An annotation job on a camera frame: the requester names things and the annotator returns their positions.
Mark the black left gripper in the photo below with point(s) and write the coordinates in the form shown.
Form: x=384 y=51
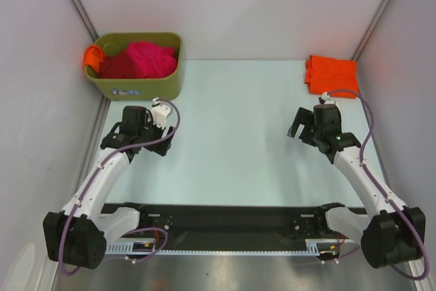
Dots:
x=159 y=147

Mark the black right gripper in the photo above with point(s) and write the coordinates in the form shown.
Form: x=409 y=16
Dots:
x=305 y=117

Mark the orange t shirt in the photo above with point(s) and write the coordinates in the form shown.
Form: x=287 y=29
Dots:
x=325 y=74
x=93 y=57

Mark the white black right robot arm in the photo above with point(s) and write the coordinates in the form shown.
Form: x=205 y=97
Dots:
x=391 y=232

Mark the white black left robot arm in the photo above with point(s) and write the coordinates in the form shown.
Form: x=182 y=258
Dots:
x=77 y=236

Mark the pink t shirt in bin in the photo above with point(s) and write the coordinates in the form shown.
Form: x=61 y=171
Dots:
x=151 y=60

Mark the dark red t shirt in bin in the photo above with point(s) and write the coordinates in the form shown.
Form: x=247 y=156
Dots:
x=120 y=66

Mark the orange t shirt on bin edge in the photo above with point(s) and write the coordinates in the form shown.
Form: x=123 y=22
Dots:
x=93 y=57

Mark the olive green plastic bin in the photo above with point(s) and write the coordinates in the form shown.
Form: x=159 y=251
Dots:
x=137 y=89

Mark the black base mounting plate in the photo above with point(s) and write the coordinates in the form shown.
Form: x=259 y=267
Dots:
x=283 y=225

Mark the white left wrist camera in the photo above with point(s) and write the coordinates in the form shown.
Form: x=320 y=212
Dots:
x=160 y=113

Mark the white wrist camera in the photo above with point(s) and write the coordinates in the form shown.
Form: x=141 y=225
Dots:
x=326 y=99
x=160 y=113

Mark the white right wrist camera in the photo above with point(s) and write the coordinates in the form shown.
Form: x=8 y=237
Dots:
x=326 y=99

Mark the white slotted cable duct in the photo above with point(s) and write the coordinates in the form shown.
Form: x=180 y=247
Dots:
x=311 y=247

